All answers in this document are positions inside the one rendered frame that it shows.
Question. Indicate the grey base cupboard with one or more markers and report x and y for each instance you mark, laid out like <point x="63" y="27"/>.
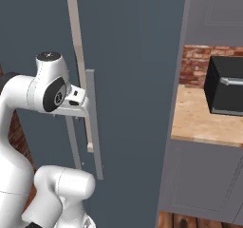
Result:
<point x="202" y="178"/>

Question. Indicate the black microwave oven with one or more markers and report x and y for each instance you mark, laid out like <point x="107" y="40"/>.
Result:
<point x="226" y="95"/>

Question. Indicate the grey wall cupboard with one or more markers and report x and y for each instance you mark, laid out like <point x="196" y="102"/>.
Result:
<point x="218" y="13"/>

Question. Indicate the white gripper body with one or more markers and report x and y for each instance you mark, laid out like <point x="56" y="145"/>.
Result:
<point x="74" y="111"/>

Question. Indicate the dark grey left fridge door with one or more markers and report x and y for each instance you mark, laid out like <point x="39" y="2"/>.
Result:
<point x="34" y="19"/>

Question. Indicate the beige fridge door seal strip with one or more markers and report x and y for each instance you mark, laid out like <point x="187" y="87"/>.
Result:
<point x="77" y="32"/>

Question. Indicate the grey tall side panel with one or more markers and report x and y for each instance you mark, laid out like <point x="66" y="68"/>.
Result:
<point x="177" y="64"/>

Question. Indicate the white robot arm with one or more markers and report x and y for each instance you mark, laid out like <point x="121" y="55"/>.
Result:
<point x="19" y="162"/>

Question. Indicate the dark grey right fridge door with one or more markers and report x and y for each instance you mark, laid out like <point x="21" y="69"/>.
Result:
<point x="133" y="79"/>

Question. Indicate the dark grey fridge door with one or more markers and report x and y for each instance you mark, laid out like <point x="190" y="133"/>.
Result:
<point x="133" y="79"/>
<point x="34" y="19"/>

